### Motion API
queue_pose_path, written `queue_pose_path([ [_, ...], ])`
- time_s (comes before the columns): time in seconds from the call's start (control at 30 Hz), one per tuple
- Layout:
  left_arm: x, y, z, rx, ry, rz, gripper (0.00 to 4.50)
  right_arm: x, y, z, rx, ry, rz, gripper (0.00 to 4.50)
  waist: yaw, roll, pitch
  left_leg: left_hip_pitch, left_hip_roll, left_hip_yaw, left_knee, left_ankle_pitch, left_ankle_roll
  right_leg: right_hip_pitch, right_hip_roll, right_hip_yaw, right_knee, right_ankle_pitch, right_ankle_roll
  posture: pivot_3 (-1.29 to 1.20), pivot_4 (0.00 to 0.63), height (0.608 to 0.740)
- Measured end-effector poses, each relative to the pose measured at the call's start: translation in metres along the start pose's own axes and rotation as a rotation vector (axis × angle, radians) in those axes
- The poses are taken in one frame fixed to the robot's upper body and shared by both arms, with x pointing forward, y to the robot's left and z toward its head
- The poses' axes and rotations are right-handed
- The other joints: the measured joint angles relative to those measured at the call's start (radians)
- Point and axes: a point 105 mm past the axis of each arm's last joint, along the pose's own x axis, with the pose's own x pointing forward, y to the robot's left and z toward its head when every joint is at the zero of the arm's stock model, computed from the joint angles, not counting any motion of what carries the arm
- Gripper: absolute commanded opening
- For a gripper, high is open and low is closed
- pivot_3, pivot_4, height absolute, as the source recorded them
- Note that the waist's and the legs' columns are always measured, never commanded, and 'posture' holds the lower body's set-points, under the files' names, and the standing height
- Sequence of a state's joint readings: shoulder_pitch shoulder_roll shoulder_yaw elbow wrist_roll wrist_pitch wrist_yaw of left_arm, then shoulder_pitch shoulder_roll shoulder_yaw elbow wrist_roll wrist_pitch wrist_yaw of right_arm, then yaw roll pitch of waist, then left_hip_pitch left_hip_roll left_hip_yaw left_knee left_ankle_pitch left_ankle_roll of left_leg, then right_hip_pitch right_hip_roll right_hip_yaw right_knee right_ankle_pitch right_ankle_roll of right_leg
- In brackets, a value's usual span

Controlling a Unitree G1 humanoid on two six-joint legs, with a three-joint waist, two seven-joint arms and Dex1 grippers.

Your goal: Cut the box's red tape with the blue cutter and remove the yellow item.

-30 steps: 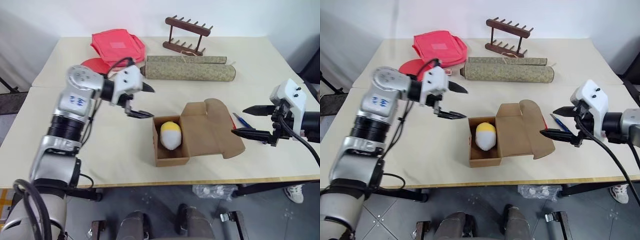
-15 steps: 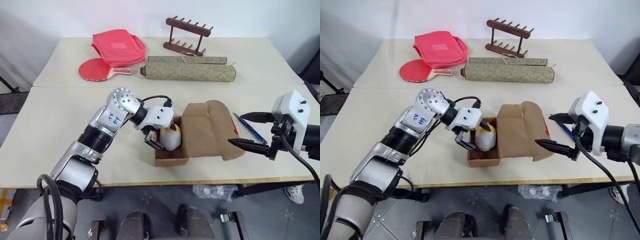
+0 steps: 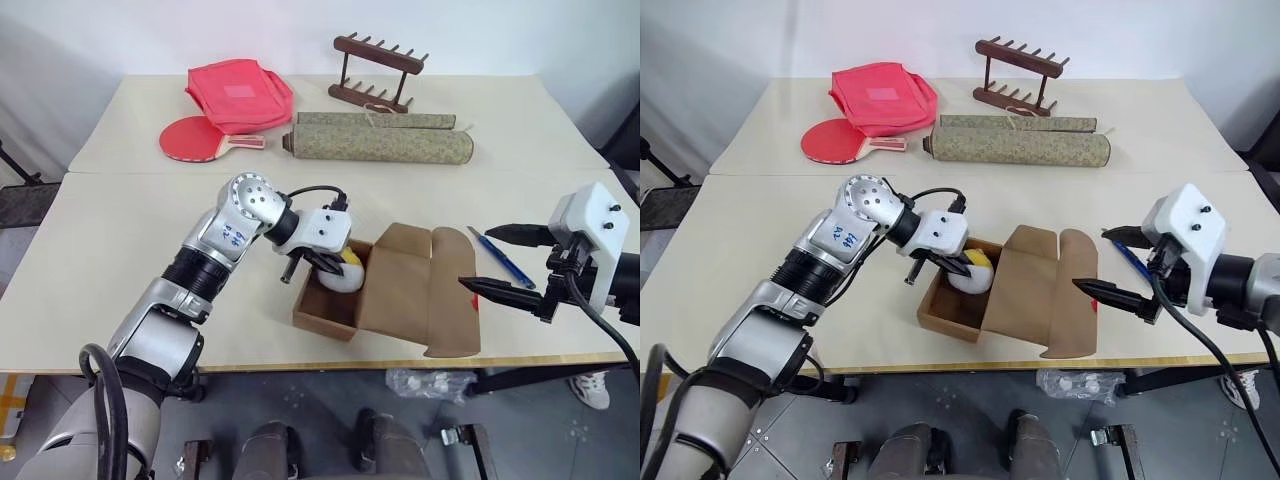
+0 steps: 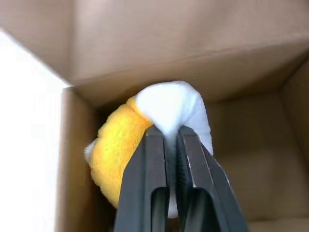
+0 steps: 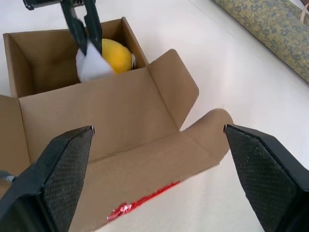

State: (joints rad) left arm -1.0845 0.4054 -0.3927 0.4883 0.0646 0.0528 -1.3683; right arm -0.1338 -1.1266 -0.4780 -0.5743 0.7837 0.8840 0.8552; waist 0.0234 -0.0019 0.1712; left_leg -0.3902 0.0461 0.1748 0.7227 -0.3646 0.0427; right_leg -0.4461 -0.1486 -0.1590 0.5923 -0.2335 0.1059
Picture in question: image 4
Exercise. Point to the brown cardboard box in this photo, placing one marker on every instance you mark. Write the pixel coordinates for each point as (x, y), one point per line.
(169, 48)

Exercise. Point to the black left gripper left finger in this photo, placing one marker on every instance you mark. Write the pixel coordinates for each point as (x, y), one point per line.
(142, 193)

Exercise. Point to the yellow and white plush toy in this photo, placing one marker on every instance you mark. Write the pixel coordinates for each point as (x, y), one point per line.
(120, 145)

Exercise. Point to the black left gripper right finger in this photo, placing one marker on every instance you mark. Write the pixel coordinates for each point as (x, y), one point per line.
(205, 198)

